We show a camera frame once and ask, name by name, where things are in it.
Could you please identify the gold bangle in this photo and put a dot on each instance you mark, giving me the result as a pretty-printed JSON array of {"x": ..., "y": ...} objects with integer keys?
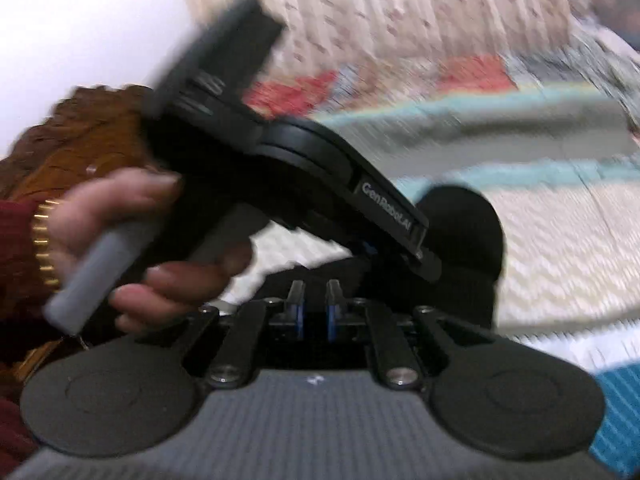
[{"x": 44, "y": 245}]

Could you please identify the black pants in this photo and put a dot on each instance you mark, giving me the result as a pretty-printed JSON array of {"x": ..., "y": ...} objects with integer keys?
[{"x": 465, "y": 240}]

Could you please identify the person's left hand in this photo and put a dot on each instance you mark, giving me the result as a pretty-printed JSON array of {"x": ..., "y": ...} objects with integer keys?
[{"x": 100, "y": 205}]

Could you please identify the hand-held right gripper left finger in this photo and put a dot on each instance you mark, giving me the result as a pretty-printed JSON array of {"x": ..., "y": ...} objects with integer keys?
[{"x": 298, "y": 310}]

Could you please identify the dark wooden headboard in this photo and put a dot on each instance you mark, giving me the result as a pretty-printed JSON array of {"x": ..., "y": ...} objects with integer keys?
[{"x": 75, "y": 135}]

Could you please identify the patterned bed sheet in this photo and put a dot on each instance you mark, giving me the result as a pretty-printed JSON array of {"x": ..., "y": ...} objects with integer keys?
[{"x": 550, "y": 240}]

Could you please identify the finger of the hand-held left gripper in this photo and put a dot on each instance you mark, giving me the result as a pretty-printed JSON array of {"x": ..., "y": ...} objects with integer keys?
[{"x": 427, "y": 267}]

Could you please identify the person's left forearm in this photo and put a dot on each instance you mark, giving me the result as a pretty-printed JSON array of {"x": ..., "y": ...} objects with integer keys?
[{"x": 17, "y": 260}]

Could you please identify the red floral quilt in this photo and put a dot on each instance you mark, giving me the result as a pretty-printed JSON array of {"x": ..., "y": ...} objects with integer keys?
[{"x": 470, "y": 72}]

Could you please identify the beige leaf print curtain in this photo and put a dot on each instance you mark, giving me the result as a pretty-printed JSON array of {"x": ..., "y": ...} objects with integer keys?
[{"x": 400, "y": 10}]

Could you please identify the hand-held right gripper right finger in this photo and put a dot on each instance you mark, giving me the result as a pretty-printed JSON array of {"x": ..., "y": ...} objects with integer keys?
[{"x": 332, "y": 310}]

